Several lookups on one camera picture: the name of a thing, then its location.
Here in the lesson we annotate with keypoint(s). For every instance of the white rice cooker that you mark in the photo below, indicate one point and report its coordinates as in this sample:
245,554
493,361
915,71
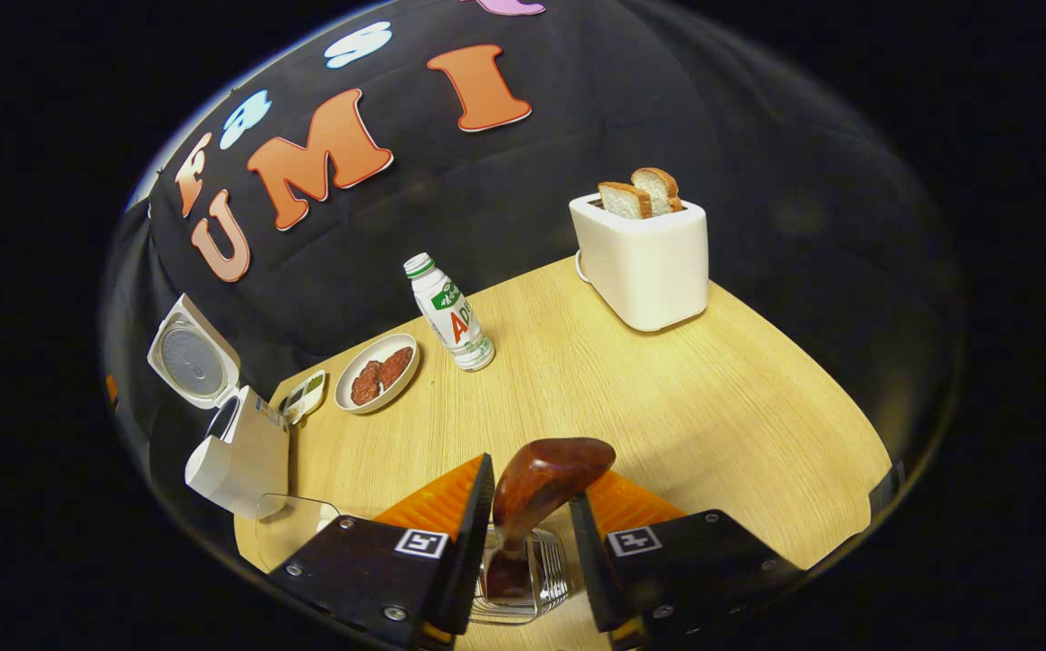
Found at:
247,452

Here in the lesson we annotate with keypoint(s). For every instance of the round-topped bread slice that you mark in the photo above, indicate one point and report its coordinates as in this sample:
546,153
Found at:
660,188

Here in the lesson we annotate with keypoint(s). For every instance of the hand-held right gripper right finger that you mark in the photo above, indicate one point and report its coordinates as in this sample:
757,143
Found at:
588,570

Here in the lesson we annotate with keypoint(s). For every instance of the black backdrop cloth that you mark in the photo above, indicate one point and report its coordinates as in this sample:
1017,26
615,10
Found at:
577,163

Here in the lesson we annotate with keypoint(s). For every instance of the small white seasoning dish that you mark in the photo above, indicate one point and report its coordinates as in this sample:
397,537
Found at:
304,398

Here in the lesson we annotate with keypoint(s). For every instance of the square bread slice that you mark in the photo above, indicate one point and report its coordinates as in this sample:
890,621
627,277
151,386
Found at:
624,201

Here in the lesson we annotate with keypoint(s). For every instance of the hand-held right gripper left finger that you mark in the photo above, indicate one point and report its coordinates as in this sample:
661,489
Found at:
473,561

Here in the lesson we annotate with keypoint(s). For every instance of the white toaster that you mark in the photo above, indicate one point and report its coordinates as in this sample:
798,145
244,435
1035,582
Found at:
649,267

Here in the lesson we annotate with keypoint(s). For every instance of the red meat piece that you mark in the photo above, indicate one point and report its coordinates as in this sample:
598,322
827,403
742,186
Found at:
395,366
365,384

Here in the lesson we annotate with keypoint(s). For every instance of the white oval plate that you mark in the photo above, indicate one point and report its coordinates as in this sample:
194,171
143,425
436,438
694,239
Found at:
355,362

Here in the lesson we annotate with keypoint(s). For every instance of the white milk bottle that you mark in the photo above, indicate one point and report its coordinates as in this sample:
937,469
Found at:
452,316

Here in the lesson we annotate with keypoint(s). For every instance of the clear glass tray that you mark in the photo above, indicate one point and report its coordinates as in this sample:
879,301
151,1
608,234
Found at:
292,529

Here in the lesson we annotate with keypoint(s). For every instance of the brown wooden spoon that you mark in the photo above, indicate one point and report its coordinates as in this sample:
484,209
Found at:
545,475

